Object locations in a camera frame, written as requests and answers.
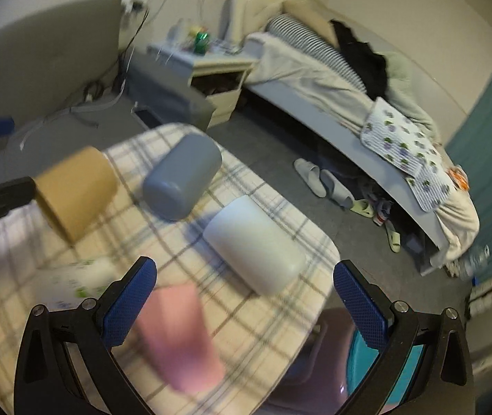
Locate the white plastic cup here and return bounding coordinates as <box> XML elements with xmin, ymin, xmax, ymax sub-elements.
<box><xmin>203</xmin><ymin>196</ymin><xmax>307</xmax><ymax>296</ymax></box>

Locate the brown paper cup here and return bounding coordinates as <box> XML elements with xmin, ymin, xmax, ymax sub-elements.
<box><xmin>34</xmin><ymin>146</ymin><xmax>117</xmax><ymax>245</ymax></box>

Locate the white floral paper cup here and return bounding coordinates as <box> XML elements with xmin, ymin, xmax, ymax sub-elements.
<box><xmin>31</xmin><ymin>257</ymin><xmax>121</xmax><ymax>311</ymax></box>

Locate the pink faceted cup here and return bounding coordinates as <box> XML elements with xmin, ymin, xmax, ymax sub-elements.
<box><xmin>135</xmin><ymin>284</ymin><xmax>225</xmax><ymax>394</ymax></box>

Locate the grey plastic cup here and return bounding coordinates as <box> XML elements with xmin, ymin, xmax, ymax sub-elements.
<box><xmin>142</xmin><ymin>134</ymin><xmax>223</xmax><ymax>221</ymax></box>

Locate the plaid table cloth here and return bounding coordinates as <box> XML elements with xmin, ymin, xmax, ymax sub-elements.
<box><xmin>0</xmin><ymin>124</ymin><xmax>340</xmax><ymax>414</ymax></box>

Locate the teal stool cushion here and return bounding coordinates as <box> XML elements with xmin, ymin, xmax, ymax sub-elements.
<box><xmin>345</xmin><ymin>329</ymin><xmax>424</xmax><ymax>407</ymax></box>

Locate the purple plastic stool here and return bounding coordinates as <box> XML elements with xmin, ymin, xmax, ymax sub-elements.
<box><xmin>266</xmin><ymin>307</ymin><xmax>379</xmax><ymax>414</ymax></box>

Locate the large water bottle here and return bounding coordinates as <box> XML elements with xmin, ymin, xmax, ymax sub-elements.
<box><xmin>457</xmin><ymin>245</ymin><xmax>491</xmax><ymax>281</ymax></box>

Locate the green slipper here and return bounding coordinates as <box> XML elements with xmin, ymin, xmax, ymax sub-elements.
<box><xmin>350</xmin><ymin>199</ymin><xmax>375</xmax><ymax>218</ymax></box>

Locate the orange snack packet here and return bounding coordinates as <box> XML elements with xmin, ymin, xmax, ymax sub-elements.
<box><xmin>446</xmin><ymin>165</ymin><xmax>470</xmax><ymax>192</ymax></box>

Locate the grey slipper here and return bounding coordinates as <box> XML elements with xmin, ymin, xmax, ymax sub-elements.
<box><xmin>293</xmin><ymin>158</ymin><xmax>327</xmax><ymax>199</ymax></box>
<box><xmin>320</xmin><ymin>169</ymin><xmax>355</xmax><ymax>209</ymax></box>

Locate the white nightstand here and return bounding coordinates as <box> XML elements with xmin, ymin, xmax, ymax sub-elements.
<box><xmin>147</xmin><ymin>43</ymin><xmax>258</xmax><ymax>128</ymax></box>

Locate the green soda can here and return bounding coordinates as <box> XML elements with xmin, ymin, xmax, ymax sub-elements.
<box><xmin>192</xmin><ymin>30</ymin><xmax>210</xmax><ymax>55</ymax></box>

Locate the floral quilted mat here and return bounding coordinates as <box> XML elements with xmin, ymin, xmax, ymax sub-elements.
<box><xmin>360</xmin><ymin>98</ymin><xmax>453</xmax><ymax>213</ymax></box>

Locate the beige bed sheet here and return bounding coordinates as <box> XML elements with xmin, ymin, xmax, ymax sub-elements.
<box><xmin>247</xmin><ymin>33</ymin><xmax>480</xmax><ymax>268</ymax></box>

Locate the light green blanket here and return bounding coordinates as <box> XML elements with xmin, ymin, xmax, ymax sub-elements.
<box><xmin>380</xmin><ymin>52</ymin><xmax>442</xmax><ymax>145</ymax></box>

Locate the black clothing pile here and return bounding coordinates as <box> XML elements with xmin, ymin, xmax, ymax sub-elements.
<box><xmin>330</xmin><ymin>20</ymin><xmax>388</xmax><ymax>100</ymax></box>

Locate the beige pillow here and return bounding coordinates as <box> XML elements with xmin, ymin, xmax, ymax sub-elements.
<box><xmin>283</xmin><ymin>0</ymin><xmax>339</xmax><ymax>49</ymax></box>

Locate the white charging cable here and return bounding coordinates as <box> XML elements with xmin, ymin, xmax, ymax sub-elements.
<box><xmin>18</xmin><ymin>42</ymin><xmax>138</xmax><ymax>152</ymax></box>

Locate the black cable bundle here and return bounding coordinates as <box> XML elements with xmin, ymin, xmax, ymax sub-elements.
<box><xmin>83</xmin><ymin>4</ymin><xmax>150</xmax><ymax>100</ymax></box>

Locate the white bed frame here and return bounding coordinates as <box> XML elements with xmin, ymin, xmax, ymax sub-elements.
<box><xmin>225</xmin><ymin>0</ymin><xmax>447</xmax><ymax>275</ymax></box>

